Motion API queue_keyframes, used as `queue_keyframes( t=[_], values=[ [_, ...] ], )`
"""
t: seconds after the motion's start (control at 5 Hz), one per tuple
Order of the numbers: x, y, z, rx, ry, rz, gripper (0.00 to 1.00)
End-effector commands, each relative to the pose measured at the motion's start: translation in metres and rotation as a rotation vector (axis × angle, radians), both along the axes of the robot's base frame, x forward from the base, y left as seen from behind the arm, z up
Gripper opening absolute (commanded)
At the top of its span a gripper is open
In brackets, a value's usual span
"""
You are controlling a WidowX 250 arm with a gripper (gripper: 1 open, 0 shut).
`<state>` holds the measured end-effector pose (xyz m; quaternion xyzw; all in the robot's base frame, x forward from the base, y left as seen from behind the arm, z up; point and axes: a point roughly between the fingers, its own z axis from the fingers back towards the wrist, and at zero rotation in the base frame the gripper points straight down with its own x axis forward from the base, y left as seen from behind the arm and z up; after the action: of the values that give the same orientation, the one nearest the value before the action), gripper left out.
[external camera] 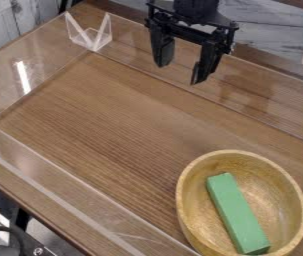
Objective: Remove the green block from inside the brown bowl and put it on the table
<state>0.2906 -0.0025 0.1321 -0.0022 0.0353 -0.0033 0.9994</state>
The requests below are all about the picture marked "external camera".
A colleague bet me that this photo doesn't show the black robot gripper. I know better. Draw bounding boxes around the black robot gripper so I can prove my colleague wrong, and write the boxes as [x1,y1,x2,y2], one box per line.
[146,0,240,85]

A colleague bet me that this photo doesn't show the green rectangular block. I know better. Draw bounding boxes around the green rectangular block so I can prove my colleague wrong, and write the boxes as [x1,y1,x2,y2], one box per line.
[206,173,272,255]

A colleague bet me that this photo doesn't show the brown wooden bowl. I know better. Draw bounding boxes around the brown wooden bowl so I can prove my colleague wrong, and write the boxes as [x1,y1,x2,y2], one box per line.
[176,150,303,256]

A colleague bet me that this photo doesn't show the black table leg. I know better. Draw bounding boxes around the black table leg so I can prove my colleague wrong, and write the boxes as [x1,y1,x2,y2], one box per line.
[11,207,33,231]

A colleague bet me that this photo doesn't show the clear acrylic corner bracket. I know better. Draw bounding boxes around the clear acrylic corner bracket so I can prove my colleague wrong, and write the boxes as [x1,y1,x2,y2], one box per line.
[65,13,113,52]

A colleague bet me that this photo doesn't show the black cable on floor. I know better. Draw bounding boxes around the black cable on floor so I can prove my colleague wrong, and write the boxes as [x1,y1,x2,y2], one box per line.
[0,225,29,256]

